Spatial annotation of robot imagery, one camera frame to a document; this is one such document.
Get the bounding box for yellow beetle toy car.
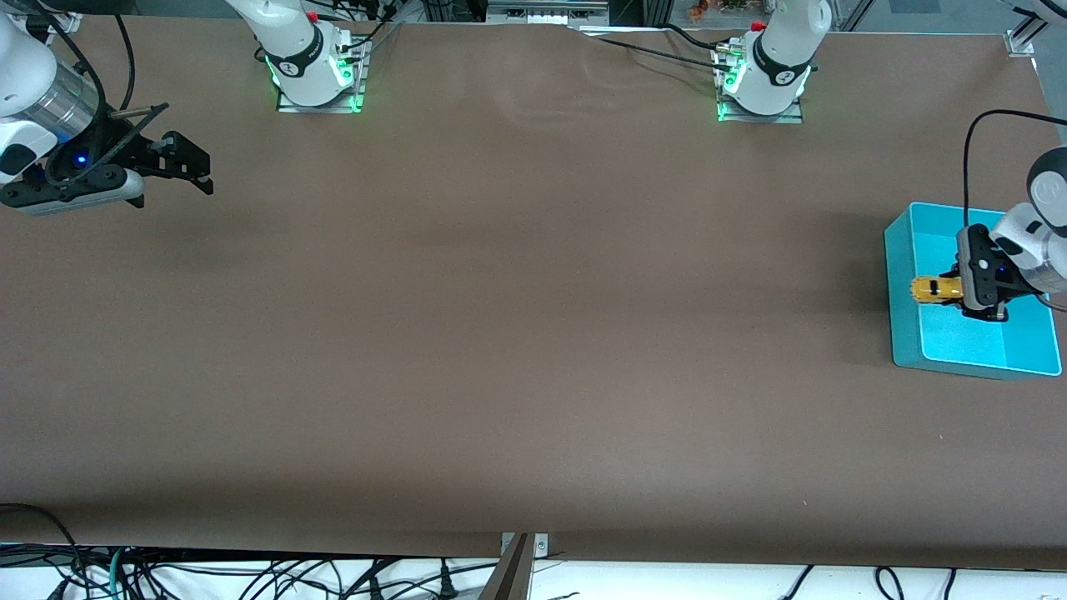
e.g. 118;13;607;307
909;274;964;308

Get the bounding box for turquoise plastic bin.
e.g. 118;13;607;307
883;201;1062;381

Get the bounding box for dark wooden beam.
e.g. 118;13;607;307
479;533;534;600

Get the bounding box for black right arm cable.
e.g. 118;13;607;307
33;12;171;186

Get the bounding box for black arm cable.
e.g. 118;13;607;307
963;108;1067;232
33;12;171;186

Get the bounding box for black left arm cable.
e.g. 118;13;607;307
963;108;1067;232

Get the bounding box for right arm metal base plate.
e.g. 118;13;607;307
277;37;368;114

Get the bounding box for black cables at right base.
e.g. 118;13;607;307
321;0;401;66

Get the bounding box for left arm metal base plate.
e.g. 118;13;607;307
717;50;805;124

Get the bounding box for black floor cable loop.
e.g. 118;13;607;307
0;502;84;588

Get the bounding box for short black table cable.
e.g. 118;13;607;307
663;23;734;58

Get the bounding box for long black table cable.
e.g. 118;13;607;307
594;36;741;76

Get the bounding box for grey metal frame equipment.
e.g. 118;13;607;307
486;0;611;26

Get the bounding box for black floor cable tangle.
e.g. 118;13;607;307
125;554;501;600

